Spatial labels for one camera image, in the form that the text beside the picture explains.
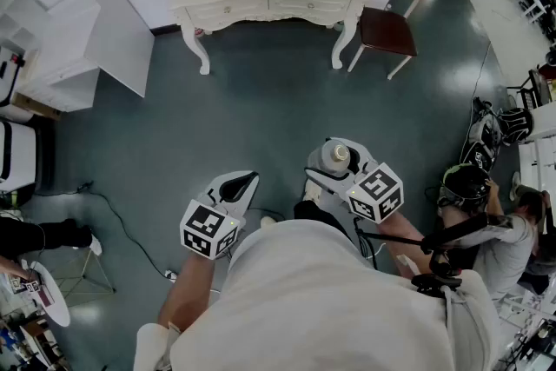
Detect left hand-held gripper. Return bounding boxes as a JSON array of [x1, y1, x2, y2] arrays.
[[180, 170, 261, 261]]

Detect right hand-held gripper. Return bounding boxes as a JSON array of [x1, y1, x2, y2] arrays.
[[303, 137, 404, 225]]

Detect person's left forearm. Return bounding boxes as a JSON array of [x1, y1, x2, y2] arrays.
[[156, 249, 217, 331]]

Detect person's right forearm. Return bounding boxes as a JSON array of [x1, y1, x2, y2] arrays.
[[373, 210, 427, 280]]

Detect person's black trousers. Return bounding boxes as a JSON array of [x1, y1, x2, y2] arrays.
[[294, 200, 354, 241]]

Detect person's white shirt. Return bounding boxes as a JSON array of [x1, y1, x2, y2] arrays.
[[133, 219, 500, 371]]

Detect black and white gear bag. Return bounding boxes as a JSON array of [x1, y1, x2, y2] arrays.
[[459, 97, 505, 171]]

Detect cream chair with brown seat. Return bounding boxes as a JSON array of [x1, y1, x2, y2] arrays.
[[346, 0, 425, 82]]

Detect black and white helmet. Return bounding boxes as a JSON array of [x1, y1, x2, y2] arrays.
[[498, 107, 535, 145]]

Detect black metal chair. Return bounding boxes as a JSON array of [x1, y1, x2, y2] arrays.
[[506, 69, 555, 110]]

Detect round white side table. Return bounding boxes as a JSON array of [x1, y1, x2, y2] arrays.
[[21, 246, 117, 328]]

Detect white and black appliance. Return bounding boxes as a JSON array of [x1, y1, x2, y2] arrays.
[[0, 119, 39, 195]]

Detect white shelf cabinet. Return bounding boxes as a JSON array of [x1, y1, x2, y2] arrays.
[[0, 0, 156, 113]]

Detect white device with red button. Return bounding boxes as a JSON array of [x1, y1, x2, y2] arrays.
[[0, 45, 40, 109]]

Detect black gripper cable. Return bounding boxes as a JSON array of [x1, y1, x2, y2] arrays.
[[354, 215, 380, 271]]

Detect black floor cable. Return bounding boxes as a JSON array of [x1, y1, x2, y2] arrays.
[[34, 181, 177, 280]]

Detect black chest camera mount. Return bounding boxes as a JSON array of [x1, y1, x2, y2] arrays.
[[355, 212, 500, 297]]

